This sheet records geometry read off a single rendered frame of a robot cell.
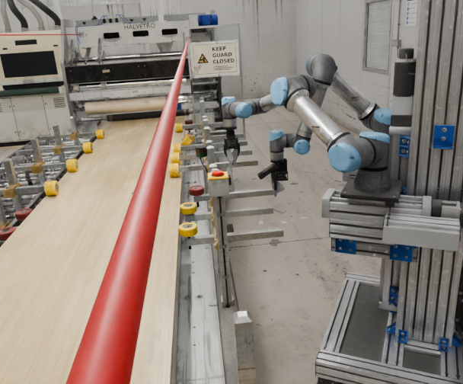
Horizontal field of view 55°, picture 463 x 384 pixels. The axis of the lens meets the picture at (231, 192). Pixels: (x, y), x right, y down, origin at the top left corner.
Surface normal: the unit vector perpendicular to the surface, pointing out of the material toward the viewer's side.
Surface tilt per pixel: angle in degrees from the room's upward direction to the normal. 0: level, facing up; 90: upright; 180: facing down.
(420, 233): 90
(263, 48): 90
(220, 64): 90
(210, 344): 0
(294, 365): 0
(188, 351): 0
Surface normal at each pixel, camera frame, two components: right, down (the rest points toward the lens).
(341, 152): -0.74, 0.33
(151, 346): -0.06, -0.94
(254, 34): 0.11, 0.33
